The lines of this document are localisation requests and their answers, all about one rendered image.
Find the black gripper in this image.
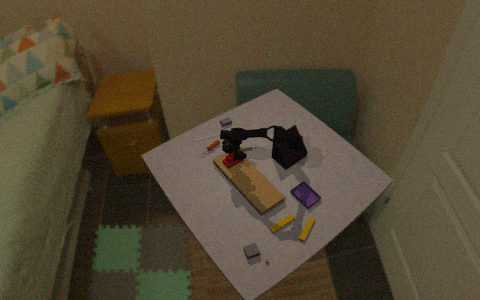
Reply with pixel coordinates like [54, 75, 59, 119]
[222, 140, 247, 162]

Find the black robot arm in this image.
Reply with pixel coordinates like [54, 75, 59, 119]
[220, 125, 302, 153]

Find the purple shallow tray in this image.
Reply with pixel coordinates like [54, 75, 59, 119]
[291, 181, 321, 209]

